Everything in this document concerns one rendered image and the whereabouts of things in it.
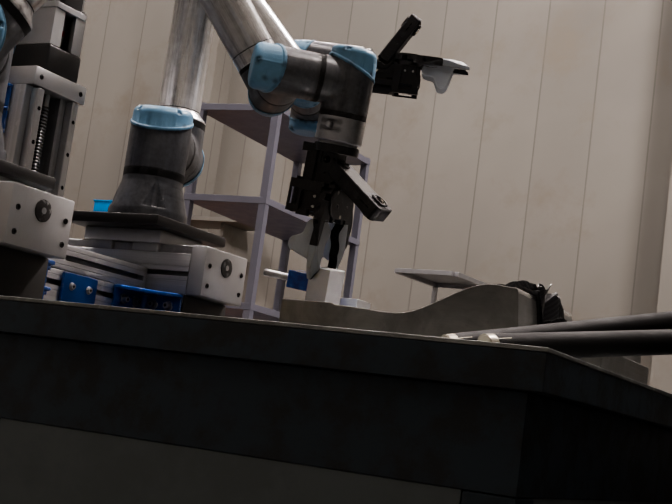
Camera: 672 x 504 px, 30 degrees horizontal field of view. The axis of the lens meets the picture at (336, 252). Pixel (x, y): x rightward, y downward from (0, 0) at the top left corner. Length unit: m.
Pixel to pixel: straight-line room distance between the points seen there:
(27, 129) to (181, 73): 0.45
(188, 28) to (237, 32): 0.53
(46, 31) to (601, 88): 6.80
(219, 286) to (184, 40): 0.57
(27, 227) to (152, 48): 8.91
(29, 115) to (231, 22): 0.41
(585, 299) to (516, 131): 1.31
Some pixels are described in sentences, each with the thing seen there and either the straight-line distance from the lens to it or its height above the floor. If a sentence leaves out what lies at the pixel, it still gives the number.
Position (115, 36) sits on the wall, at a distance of 11.04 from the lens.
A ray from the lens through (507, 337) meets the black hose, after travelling 1.34.
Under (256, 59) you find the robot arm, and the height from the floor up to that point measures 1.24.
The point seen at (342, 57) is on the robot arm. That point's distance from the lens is 1.95.
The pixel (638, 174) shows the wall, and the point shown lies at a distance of 8.57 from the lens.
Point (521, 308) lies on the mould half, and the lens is 1.76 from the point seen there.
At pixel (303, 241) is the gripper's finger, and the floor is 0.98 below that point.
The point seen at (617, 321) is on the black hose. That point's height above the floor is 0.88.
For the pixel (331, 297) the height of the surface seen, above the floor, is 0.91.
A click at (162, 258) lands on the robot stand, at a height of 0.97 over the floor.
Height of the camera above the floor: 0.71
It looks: 8 degrees up
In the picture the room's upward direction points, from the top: 8 degrees clockwise
